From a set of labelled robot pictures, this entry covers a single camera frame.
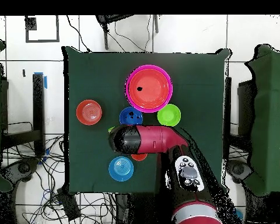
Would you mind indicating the large orange bowl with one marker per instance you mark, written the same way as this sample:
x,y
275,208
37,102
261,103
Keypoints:
x,y
151,93

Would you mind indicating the green cup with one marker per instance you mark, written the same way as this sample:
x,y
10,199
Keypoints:
x,y
111,129

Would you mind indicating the small light blue bowl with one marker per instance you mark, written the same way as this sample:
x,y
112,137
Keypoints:
x,y
121,168

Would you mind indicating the black metal stand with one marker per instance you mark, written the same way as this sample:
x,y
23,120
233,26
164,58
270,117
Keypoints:
x,y
246,105
38,105

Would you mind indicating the black camera tripod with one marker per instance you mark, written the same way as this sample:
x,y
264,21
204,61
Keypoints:
x,y
105,35

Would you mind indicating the large pink bowl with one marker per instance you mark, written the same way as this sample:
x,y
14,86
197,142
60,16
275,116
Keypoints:
x,y
149,66

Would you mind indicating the blue tape strip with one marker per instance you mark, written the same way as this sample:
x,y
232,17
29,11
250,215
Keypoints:
x,y
45,82

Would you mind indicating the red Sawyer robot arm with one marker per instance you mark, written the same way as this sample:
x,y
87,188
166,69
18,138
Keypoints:
x,y
154,140

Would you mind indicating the dark green tablecloth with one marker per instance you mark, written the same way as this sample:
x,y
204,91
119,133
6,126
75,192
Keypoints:
x,y
95,77

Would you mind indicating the orange cup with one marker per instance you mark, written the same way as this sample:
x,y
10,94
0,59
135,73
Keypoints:
x,y
139,157

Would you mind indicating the small dark blue bowl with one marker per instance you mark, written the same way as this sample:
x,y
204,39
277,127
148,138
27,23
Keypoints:
x,y
127,120

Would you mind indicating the black power brick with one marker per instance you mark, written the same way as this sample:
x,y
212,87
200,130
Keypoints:
x,y
68,205

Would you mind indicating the small green bowl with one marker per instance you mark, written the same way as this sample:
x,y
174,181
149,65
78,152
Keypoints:
x,y
169,115

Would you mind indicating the blue disc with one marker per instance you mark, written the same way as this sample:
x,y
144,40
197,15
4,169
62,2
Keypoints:
x,y
239,214

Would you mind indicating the small orange bowl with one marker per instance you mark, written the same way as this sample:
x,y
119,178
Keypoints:
x,y
89,112

